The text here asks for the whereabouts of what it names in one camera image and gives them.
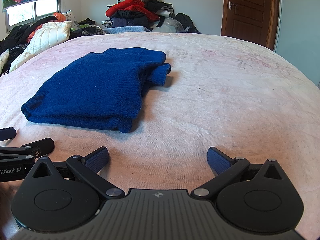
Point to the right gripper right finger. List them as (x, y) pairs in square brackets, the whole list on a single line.
[(227, 171)]

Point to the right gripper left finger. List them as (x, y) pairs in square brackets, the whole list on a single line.
[(86, 169)]

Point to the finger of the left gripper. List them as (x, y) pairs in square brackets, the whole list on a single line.
[(36, 149), (7, 133)]

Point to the blue knit sweater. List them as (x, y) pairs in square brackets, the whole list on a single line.
[(99, 90)]

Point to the dark clothes pile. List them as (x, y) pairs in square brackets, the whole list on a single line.
[(169, 21)]

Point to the pink bed cover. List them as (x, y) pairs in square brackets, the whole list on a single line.
[(237, 96)]

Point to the black garment by window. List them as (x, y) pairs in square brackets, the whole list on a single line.
[(21, 32)]

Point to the white puffer jacket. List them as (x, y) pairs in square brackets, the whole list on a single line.
[(43, 39)]

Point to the window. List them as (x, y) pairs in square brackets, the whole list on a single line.
[(30, 12)]

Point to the orange garment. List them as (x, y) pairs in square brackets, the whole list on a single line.
[(47, 25)]

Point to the leopard print garment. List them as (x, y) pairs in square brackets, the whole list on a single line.
[(90, 30)]

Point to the light blue folded blanket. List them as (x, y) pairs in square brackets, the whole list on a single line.
[(125, 29)]

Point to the floral wardrobe panel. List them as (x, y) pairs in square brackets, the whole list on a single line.
[(298, 36)]

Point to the brown wooden door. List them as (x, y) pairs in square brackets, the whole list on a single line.
[(251, 20)]

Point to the red garment on pile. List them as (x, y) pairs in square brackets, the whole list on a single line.
[(132, 5)]

